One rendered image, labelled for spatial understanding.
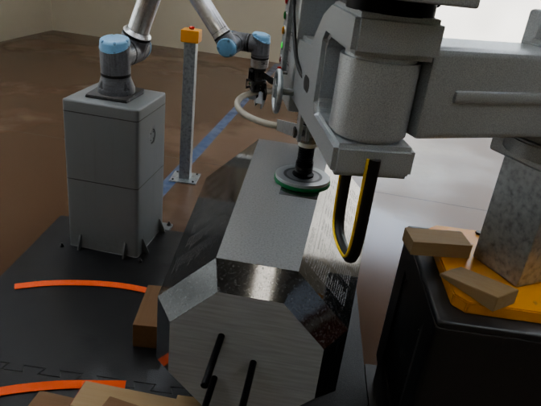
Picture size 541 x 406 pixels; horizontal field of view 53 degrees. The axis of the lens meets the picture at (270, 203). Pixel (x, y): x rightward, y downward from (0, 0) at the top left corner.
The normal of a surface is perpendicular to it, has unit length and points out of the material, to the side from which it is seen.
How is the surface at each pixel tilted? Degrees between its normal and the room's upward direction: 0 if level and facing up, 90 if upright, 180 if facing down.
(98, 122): 90
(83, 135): 90
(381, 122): 90
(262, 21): 90
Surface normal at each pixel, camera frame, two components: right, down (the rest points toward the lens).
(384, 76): -0.05, 0.42
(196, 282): -0.59, -0.38
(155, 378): 0.11, -0.90
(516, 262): -0.90, 0.09
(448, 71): 0.33, 0.44
